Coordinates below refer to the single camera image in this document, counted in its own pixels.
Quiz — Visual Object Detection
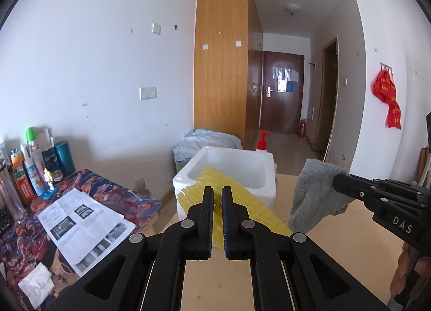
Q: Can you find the clear tall bottle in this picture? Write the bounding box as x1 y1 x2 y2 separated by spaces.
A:
0 149 26 217

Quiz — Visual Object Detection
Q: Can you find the dark brown door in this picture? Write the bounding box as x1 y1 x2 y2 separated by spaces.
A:
261 51 305 136

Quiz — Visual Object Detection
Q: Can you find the printed paper leaflet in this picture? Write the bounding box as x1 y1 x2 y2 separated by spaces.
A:
37 188 135 278

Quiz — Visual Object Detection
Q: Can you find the teal tumbler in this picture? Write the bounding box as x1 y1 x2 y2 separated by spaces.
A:
54 140 76 177

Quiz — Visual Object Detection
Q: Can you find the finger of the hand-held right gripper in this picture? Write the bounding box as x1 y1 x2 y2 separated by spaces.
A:
333 172 415 212
372 178 431 197

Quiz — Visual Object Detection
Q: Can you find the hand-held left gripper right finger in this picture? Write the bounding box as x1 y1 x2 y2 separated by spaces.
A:
222 186 388 311

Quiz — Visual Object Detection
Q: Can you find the wooden chair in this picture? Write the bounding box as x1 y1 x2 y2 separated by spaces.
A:
418 147 430 184

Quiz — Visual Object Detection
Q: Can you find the person's right hand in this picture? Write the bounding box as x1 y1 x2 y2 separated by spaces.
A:
391 240 431 305

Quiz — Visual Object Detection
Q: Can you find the white bottle with red pump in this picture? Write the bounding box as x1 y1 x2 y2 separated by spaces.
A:
256 130 272 153

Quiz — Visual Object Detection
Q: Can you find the crumpled white paper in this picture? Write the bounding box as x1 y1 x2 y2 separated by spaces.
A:
18 262 54 308

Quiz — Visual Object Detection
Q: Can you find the wooden wardrobe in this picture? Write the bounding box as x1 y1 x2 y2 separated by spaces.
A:
193 0 264 150

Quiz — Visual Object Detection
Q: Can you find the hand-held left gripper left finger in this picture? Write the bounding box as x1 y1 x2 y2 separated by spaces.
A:
44 186 214 311

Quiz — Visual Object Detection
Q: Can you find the white foam box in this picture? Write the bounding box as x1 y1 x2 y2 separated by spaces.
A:
172 145 277 221

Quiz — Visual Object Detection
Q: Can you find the white carton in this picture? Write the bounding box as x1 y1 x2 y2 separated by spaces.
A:
35 127 56 150

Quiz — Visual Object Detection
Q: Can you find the orange label bottle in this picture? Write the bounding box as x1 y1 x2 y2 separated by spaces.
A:
10 149 34 204

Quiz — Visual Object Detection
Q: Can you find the colourful printed tablecloth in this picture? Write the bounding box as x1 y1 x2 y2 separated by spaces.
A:
0 168 162 298

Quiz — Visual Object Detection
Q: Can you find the grey sock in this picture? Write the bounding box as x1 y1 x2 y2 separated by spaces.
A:
288 159 352 232

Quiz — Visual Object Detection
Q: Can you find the small toy figurine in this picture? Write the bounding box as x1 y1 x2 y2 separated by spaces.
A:
42 168 59 200

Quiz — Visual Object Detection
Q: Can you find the wooden door frame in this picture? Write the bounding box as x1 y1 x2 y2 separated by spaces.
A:
315 37 339 162

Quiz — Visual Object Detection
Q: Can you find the light blue bedding bundle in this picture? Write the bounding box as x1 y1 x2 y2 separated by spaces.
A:
173 128 243 165

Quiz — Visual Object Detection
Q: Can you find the white paper notice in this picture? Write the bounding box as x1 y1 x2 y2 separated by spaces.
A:
273 66 298 82

